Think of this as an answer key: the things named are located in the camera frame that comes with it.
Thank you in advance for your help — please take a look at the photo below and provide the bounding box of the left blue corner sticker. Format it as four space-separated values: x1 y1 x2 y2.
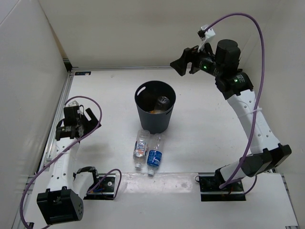
74 72 91 76

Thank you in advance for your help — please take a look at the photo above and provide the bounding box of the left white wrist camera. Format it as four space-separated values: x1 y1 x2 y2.
66 100 79 107

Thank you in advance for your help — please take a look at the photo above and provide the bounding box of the clear unlabelled plastic bottle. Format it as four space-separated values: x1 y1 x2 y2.
154 96 170 114

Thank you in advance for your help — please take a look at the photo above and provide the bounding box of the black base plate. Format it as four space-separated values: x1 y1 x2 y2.
194 174 246 202
84 174 117 200

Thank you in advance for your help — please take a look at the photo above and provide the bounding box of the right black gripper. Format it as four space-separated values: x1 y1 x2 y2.
170 40 224 78

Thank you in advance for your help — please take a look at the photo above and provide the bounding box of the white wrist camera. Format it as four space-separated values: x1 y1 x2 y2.
197 25 215 52
66 100 79 107

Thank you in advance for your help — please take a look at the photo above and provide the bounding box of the clear bottle blue label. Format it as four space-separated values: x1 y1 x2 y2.
147 134 165 177

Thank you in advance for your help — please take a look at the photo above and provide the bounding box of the orange juice bottle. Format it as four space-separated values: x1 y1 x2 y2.
149 109 165 114

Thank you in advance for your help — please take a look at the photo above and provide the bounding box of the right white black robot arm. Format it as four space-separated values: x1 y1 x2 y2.
170 39 292 191

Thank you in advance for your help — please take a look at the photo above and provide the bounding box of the clear bottle white orange label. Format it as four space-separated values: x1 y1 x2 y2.
133 130 150 171

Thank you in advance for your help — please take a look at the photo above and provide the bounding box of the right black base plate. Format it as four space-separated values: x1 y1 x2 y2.
194 174 246 202

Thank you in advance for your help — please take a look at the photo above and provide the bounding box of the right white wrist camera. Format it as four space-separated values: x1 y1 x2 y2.
197 25 215 52

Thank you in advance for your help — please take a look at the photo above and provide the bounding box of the left aluminium frame rail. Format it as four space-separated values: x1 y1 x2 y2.
11 57 73 229

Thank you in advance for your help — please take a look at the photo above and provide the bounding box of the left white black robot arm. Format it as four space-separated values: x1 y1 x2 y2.
36 101 101 225

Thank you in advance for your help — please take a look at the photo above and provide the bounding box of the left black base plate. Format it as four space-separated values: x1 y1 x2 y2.
84 174 117 200

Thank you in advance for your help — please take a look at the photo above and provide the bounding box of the dark grey plastic bin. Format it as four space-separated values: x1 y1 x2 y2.
134 81 176 134

